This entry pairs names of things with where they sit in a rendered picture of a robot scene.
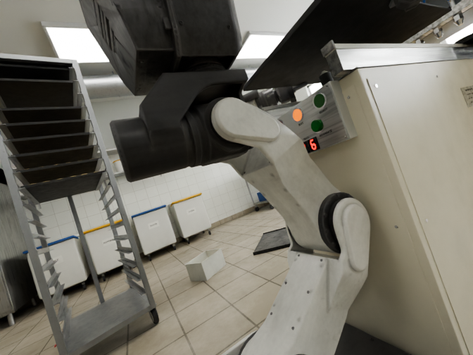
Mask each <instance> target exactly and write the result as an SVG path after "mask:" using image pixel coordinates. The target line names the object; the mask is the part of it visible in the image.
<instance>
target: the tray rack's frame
mask: <svg viewBox="0 0 473 355"><path fill-rule="evenodd" d="M0 63H4V64H15V65H26V66H47V67H58V68H72V60H71V59H66V58H50V57H41V56H26V55H17V54H1V53H0ZM68 201H69V204H70V208H71V211H72V214H73V217H74V220H75V224H76V226H77V230H78V233H79V236H80V239H81V242H82V246H83V249H84V252H85V256H86V258H87V262H88V264H89V269H90V271H91V274H92V277H93V281H94V284H95V287H96V291H97V294H98V296H99V300H100V304H99V305H97V306H95V307H93V308H91V309H89V310H88V311H85V312H84V313H81V314H80V315H78V316H75V317H74V318H72V319H71V329H70V337H68V338H66V339H65V344H66V347H67V350H68V355H79V354H81V353H82V352H84V351H86V350H88V349H89V348H91V347H92V346H94V345H95V344H97V343H99V342H100V341H102V340H104V339H106V338H107V337H108V336H110V335H112V334H113V333H114V332H117V331H118V330H120V329H121V328H123V327H125V326H126V325H128V324H129V323H131V322H132V321H134V320H136V319H138V318H139V317H141V316H142V315H144V314H145V313H147V312H149V315H150V317H151V319H152V320H153V318H152V315H151V312H150V310H152V309H151V305H150V304H149V301H148V299H147V296H146V295H143V296H142V295H140V293H138V292H137V291H136V290H135V289H133V288H132V287H131V286H130V288H129V289H127V290H125V291H124V292H121V293H119V294H118V295H116V296H114V297H112V298H110V299H108V300H106V301H105V300H104V298H103V294H102V291H101V287H100V284H99V281H98V278H97V275H96V271H95V269H94V264H93V262H92V258H91V256H90V253H89V249H88V246H87V242H86V239H85V237H84V233H83V231H82V226H81V224H80V220H79V217H78V214H77V211H76V208H75V204H74V201H73V199H72V196H70V197H68ZM36 229H37V232H38V234H39V235H44V231H43V228H41V227H39V226H36ZM40 242H41V245H42V248H46V247H48V244H47V242H46V240H45V239H40ZM44 255H45V258H46V262H48V261H50V260H51V254H50V251H48V252H46V253H44Z"/></svg>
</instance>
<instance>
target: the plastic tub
mask: <svg viewBox="0 0 473 355"><path fill-rule="evenodd" d="M225 265H226V262H225V259H224V256H223V254H222V250H221V248H220V249H211V250H207V251H204V252H203V253H201V254H199V255H198V256H197V257H195V258H194V259H192V260H190V262H188V263H186V264H185V266H186V268H187V272H188V274H189V278H190V280H191V281H206V280H209V279H210V278H211V277H212V276H213V275H214V274H216V273H217V272H218V271H219V270H220V269H221V268H222V267H224V266H225Z"/></svg>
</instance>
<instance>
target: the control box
mask: <svg viewBox="0 0 473 355"><path fill-rule="evenodd" d="M317 94H322V95H323V96H324V105H323V106H322V107H320V108H318V107H316V106H315V105H314V98H315V96H316V95H317ZM296 109H299V110H300V111H301V114H302V116H301V119H300V120H299V121H296V120H294V117H293V113H294V111H295V110H296ZM277 120H279V121H281V122H282V123H283V124H284V125H285V126H287V127H288V128H289V129H290V130H291V131H292V132H294V133H295V134H296V135H297V136H298V137H300V138H301V139H302V141H303V143H304V145H305V147H306V149H307V152H308V155H309V154H312V153H315V152H317V151H320V150H322V149H326V148H327V147H331V146H333V145H335V144H338V143H341V142H344V141H346V140H348V139H352V138H354V137H357V136H358V134H357V132H356V129H355V126H354V124H353V120H352V118H351V115H350V112H349V110H348V107H347V105H346V101H345V99H344V97H343V93H342V89H341V86H340V84H339V81H338V80H335V81H329V82H328V83H327V84H325V85H324V86H322V87H321V88H319V89H318V90H317V91H316V92H314V93H312V94H311V95H310V96H308V97H307V98H306V99H304V100H302V102H300V103H299V104H297V105H296V106H294V107H293V108H292V109H290V110H289V111H287V112H286V113H285V114H284V115H282V116H280V117H279V118H278V119H277ZM314 120H320V121H321V123H322V129H321V130H320V131H319V132H314V131H313V130H312V129H311V123H312V122H313V121H314ZM312 139H313V140H314V141H315V145H316V149H315V150H313V149H312V147H311V146H312V145H310V140H312Z"/></svg>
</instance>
